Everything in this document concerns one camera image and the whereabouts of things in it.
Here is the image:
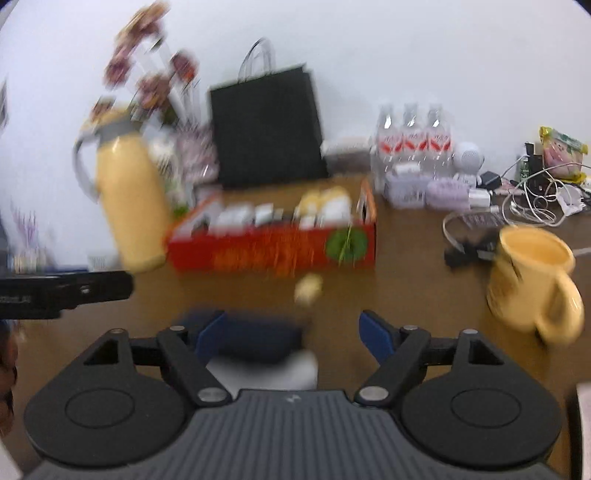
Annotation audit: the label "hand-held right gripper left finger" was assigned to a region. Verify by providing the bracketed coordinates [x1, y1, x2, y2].
[83, 310, 232, 408]

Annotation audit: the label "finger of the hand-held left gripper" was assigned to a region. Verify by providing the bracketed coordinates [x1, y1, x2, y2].
[58, 270, 134, 309]

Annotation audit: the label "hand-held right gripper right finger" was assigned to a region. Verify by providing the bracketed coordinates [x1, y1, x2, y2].
[355, 310, 507, 409]

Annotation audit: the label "navy cloth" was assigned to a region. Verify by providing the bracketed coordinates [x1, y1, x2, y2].
[178, 310, 308, 365]

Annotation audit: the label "white tissue paper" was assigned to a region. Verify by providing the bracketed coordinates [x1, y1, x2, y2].
[205, 348, 319, 393]

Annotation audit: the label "small yellow object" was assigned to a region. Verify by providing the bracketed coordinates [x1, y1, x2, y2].
[294, 273, 324, 306]

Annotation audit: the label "red cardboard box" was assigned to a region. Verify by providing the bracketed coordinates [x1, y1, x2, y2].
[165, 178, 378, 278]

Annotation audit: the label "person's left hand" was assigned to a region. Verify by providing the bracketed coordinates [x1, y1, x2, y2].
[0, 323, 21, 437]

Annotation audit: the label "purple lavender decoration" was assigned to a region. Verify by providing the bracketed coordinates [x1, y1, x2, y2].
[9, 203, 57, 273]

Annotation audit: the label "yellow thermos jug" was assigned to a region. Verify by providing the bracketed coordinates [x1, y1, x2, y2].
[74, 108, 170, 273]

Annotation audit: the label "black clip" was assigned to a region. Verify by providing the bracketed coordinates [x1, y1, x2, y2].
[444, 237, 499, 269]

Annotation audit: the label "yellow packets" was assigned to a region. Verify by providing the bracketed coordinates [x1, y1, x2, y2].
[295, 187, 352, 229]

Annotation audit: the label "white purple tissue box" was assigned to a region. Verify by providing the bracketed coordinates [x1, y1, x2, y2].
[384, 166, 428, 208]

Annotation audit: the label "purple tissue pack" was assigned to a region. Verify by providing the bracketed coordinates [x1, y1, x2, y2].
[426, 179, 472, 211]

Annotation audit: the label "yellow mug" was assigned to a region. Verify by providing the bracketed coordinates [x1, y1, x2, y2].
[486, 225, 585, 347]

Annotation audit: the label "flat white box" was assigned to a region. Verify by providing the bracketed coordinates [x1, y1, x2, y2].
[321, 136, 376, 174]

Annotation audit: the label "clear water bottle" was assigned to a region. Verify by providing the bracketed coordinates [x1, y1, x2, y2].
[425, 104, 451, 179]
[401, 102, 426, 168]
[375, 105, 400, 182]

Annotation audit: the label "white round speaker toy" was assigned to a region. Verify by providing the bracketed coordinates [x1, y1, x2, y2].
[451, 141, 485, 188]

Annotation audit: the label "artificial flower bouquet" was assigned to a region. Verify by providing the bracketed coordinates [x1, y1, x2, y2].
[92, 0, 221, 217]

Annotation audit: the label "black paper bag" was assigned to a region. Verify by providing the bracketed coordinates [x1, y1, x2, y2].
[209, 38, 329, 190]

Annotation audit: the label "small dark bottle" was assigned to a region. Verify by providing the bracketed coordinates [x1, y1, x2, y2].
[519, 143, 546, 186]

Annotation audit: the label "colourful snack bag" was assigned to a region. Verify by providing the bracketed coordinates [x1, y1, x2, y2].
[538, 126, 590, 184]

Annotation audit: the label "silver cable loop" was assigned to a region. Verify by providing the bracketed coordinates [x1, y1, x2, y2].
[442, 210, 507, 252]

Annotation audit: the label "white cable tangle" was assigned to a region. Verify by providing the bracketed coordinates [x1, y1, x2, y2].
[501, 157, 585, 228]

